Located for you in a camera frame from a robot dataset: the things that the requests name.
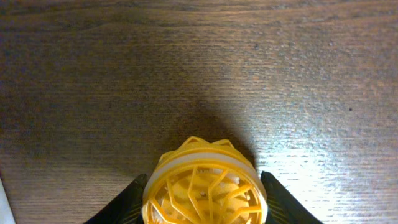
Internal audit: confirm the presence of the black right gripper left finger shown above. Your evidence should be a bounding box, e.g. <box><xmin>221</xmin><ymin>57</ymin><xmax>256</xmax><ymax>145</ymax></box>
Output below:
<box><xmin>85</xmin><ymin>174</ymin><xmax>147</xmax><ymax>224</ymax></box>

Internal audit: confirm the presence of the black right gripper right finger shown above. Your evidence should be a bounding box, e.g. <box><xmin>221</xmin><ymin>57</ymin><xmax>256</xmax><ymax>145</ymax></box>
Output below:
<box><xmin>261</xmin><ymin>172</ymin><xmax>322</xmax><ymax>224</ymax></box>

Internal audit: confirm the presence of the yellow round fan toy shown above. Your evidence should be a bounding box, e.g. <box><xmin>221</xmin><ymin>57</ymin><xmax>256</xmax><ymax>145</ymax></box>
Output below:
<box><xmin>142</xmin><ymin>136</ymin><xmax>268</xmax><ymax>224</ymax></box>

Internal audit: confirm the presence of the white cardboard box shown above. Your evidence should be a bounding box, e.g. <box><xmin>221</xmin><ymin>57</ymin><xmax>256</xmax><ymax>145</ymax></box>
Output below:
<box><xmin>0</xmin><ymin>182</ymin><xmax>16</xmax><ymax>224</ymax></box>

